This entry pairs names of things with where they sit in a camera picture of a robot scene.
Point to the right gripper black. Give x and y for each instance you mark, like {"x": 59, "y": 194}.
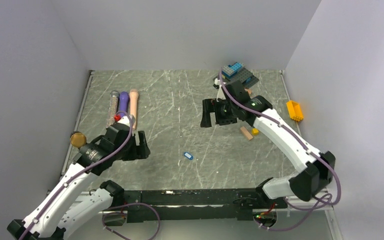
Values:
{"x": 211, "y": 105}

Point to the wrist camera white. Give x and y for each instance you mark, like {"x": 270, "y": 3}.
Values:
{"x": 220, "y": 93}
{"x": 130, "y": 121}

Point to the yellow cube block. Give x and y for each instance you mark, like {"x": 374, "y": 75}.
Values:
{"x": 254, "y": 131}

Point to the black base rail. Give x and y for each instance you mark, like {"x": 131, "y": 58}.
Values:
{"x": 242, "y": 204}

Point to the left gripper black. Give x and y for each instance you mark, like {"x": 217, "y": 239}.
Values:
{"x": 138, "y": 152}

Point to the pink microphone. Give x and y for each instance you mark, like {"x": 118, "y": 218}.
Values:
{"x": 133, "y": 105}

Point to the lego brick build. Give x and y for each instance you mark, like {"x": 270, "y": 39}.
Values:
{"x": 238, "y": 72}

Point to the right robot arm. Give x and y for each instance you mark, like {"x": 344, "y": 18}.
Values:
{"x": 313, "y": 168}

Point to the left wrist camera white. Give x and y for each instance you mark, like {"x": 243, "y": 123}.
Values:
{"x": 130, "y": 121}

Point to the blue key tag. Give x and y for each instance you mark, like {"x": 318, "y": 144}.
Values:
{"x": 188, "y": 155}

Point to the gold microphone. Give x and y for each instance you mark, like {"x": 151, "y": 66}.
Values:
{"x": 78, "y": 139}

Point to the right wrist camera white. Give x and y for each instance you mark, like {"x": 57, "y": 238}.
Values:
{"x": 220, "y": 93}

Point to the wooden arch block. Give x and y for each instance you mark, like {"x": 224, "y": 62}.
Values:
{"x": 249, "y": 91}

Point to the glitter silver microphone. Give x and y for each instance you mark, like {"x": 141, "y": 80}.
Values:
{"x": 113, "y": 107}

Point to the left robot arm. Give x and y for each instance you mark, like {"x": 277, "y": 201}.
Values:
{"x": 56, "y": 218}

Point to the wooden rectangular block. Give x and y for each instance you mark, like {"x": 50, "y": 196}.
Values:
{"x": 246, "y": 133}

